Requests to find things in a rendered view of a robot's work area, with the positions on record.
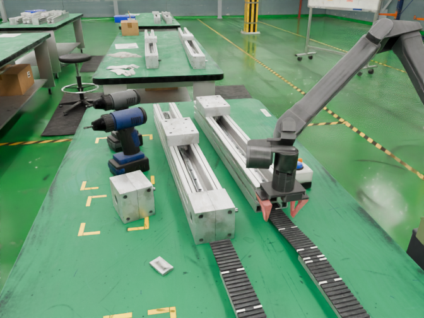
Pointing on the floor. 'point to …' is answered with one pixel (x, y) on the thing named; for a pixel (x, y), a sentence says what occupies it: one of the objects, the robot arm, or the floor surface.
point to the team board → (341, 9)
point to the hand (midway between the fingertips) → (279, 216)
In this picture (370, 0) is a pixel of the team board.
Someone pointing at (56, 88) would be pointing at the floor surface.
